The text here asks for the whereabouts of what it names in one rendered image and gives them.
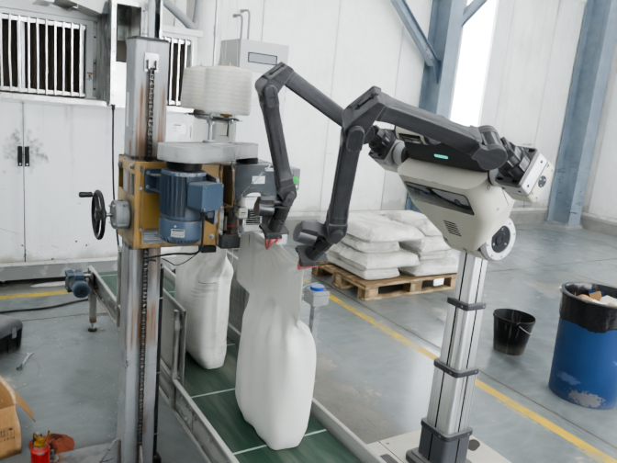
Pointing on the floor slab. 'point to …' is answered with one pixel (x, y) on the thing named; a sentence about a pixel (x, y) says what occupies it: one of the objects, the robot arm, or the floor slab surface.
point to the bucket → (511, 330)
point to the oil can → (40, 450)
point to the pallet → (342, 278)
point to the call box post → (314, 321)
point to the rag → (62, 443)
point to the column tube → (128, 395)
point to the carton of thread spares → (9, 437)
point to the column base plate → (109, 452)
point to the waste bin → (586, 347)
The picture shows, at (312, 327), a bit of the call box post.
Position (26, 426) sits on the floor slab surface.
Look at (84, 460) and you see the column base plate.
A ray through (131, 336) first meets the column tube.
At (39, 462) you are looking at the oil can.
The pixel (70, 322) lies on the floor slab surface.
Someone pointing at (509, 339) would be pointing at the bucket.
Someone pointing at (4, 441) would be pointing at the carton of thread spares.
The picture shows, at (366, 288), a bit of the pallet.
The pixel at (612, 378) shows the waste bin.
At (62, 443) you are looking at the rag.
